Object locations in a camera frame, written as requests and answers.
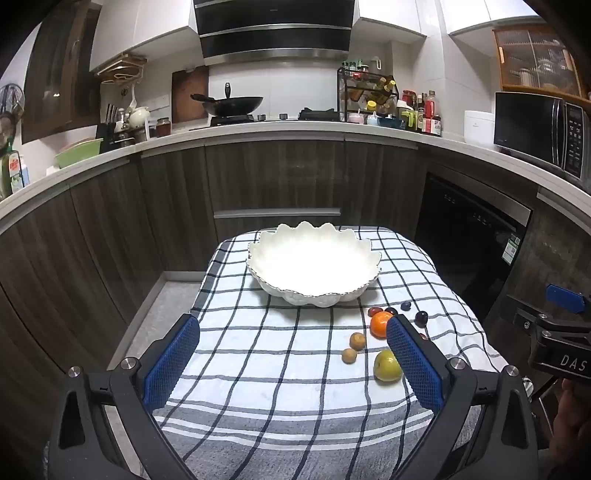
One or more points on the black built-in dishwasher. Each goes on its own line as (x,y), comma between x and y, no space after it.
(461,221)

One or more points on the white scalloped bowl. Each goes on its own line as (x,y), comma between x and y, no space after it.
(314,267)

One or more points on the row of sauce bottles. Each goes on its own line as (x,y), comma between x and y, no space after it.
(431,113)

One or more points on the black gas stove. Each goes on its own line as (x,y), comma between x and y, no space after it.
(318,114)

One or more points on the green plastic basin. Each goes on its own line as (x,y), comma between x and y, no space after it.
(78,154)

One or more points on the black dish rack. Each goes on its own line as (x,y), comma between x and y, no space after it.
(106,134)

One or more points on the white wall cabinet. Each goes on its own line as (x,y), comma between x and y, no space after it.
(138,27)
(485,14)
(388,14)

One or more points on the green oil bottle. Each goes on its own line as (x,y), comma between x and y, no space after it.
(11,170)

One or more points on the orange mandarin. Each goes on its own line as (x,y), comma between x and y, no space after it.
(379,325)

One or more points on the blue checked white tablecloth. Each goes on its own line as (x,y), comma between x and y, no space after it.
(277,369)

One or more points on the black wok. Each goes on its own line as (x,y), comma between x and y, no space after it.
(233,106)

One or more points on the white rice cooker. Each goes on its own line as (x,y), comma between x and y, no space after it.
(478,129)

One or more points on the black range hood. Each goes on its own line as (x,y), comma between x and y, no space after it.
(272,37)

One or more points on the green apple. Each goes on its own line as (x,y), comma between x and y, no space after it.
(385,365)

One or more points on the dark wooden wall cabinet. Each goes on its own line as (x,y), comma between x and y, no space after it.
(55,69)

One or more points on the brown cutting board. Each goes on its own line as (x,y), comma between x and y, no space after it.
(189,92)

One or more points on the person's right hand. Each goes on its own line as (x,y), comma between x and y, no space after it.
(572,410)

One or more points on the small brown longan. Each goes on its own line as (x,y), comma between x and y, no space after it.
(357,341)
(349,356)

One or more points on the small pink bowl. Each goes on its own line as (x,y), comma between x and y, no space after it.
(355,118)

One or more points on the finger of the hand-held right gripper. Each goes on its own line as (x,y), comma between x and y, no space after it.
(565,297)
(531,321)

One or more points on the white teapot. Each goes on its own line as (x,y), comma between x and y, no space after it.
(138,117)

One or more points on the brown glass jar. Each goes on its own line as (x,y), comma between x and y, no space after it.
(162,128)

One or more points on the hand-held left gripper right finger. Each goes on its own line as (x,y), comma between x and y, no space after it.
(413,364)

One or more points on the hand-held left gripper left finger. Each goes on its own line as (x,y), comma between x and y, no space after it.
(173,364)

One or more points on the wooden hanging rack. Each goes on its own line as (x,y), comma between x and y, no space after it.
(120,67)

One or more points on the black microwave oven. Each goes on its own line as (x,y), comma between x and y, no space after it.
(526,122)

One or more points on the wooden glass door cabinet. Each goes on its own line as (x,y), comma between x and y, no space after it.
(535,60)

